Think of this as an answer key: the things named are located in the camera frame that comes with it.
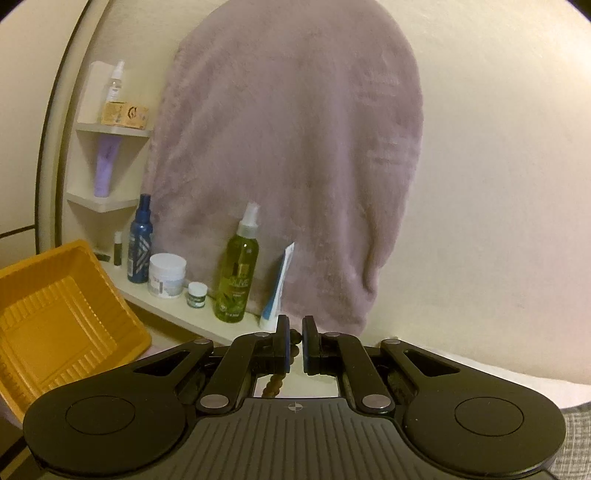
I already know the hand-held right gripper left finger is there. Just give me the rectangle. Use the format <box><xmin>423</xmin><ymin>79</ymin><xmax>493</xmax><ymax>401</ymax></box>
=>
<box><xmin>133</xmin><ymin>315</ymin><xmax>293</xmax><ymax>417</ymax></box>

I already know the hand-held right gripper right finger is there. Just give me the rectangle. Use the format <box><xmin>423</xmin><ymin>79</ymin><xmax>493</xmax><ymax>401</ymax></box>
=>
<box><xmin>301</xmin><ymin>315</ymin><xmax>463</xmax><ymax>415</ymax></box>

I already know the brown beaded necklace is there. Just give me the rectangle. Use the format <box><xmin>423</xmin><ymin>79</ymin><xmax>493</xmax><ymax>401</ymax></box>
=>
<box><xmin>259</xmin><ymin>329</ymin><xmax>303</xmax><ymax>400</ymax></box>

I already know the yellow plastic tray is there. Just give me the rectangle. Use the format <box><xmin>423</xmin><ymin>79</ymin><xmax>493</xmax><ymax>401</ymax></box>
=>
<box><xmin>0</xmin><ymin>239</ymin><xmax>153</xmax><ymax>423</ymax></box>

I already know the white and blue tube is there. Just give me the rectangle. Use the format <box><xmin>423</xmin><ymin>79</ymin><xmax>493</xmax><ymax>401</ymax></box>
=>
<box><xmin>259</xmin><ymin>242</ymin><xmax>296</xmax><ymax>329</ymax></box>

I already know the green spray bottle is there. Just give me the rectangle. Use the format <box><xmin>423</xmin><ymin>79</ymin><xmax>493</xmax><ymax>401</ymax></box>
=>
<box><xmin>213</xmin><ymin>202</ymin><xmax>260</xmax><ymax>323</ymax></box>

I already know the small green jar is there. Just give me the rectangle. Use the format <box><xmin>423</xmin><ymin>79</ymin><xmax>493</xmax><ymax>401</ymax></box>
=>
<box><xmin>187</xmin><ymin>282</ymin><xmax>208</xmax><ymax>310</ymax></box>

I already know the white jar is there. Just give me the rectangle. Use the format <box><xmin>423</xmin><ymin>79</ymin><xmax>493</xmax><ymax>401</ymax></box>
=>
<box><xmin>148</xmin><ymin>253</ymin><xmax>188</xmax><ymax>300</ymax></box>

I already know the white corner shelf unit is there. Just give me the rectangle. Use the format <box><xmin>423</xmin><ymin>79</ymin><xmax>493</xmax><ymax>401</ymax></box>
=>
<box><xmin>66</xmin><ymin>60</ymin><xmax>278</xmax><ymax>347</ymax></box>

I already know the blue spray bottle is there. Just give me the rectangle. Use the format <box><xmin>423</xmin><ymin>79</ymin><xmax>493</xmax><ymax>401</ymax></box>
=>
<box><xmin>127</xmin><ymin>194</ymin><xmax>154</xmax><ymax>284</ymax></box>

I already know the pink fuzzy blanket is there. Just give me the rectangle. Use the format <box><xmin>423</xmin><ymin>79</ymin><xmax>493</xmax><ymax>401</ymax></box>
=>
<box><xmin>144</xmin><ymin>0</ymin><xmax>424</xmax><ymax>335</ymax></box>

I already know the purple tube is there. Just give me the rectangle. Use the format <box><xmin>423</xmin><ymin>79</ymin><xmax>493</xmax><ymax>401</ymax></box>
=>
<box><xmin>93</xmin><ymin>137</ymin><xmax>122</xmax><ymax>198</ymax></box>

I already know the grey checkered cushion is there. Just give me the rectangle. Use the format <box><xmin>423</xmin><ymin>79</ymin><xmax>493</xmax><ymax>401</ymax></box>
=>
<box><xmin>551</xmin><ymin>402</ymin><xmax>591</xmax><ymax>480</ymax></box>

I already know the clear spray bottle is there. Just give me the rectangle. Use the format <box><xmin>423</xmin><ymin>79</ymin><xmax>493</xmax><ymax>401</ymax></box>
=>
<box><xmin>104</xmin><ymin>60</ymin><xmax>126</xmax><ymax>106</ymax></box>

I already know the black curved frame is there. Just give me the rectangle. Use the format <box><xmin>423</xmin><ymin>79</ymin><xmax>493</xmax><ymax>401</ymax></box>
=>
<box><xmin>36</xmin><ymin>0</ymin><xmax>112</xmax><ymax>254</ymax></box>

